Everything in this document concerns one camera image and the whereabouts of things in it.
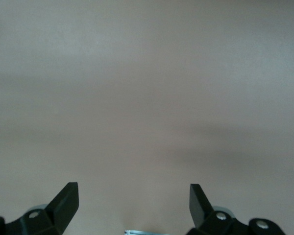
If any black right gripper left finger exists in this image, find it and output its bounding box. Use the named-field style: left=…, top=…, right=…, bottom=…
left=0, top=182, right=79, bottom=235

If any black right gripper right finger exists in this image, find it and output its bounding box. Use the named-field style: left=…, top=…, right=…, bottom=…
left=186, top=183, right=285, bottom=235

